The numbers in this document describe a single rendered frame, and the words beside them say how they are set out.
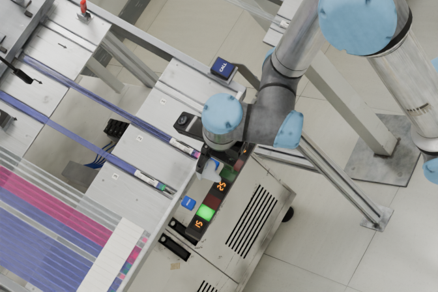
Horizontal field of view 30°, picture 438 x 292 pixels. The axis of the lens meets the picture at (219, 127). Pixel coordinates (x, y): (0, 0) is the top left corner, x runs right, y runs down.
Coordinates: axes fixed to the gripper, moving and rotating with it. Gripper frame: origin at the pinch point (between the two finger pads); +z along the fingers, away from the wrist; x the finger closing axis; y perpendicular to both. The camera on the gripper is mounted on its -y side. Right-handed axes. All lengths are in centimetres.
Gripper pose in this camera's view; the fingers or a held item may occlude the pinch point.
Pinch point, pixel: (212, 154)
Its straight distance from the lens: 187.6
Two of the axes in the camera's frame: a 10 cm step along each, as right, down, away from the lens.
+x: 5.0, -8.2, 2.6
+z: -0.1, 3.0, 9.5
